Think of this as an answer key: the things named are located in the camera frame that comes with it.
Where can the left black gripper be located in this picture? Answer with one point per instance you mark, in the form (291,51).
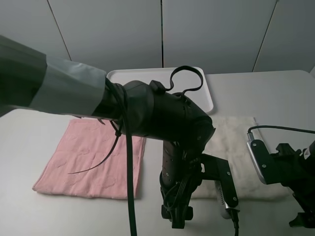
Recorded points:
(179,178)

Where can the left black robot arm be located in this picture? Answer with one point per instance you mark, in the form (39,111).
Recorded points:
(33,80)

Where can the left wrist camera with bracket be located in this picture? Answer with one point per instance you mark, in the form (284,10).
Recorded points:
(219,171)

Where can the pink terry towel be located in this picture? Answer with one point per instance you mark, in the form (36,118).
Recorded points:
(89,162)

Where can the cream white terry towel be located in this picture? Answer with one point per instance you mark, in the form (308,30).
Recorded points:
(229,142)

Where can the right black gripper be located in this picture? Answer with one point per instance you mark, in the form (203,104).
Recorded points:
(304,190)

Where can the white rectangular plastic tray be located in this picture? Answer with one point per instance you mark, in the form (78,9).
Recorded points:
(182,80)

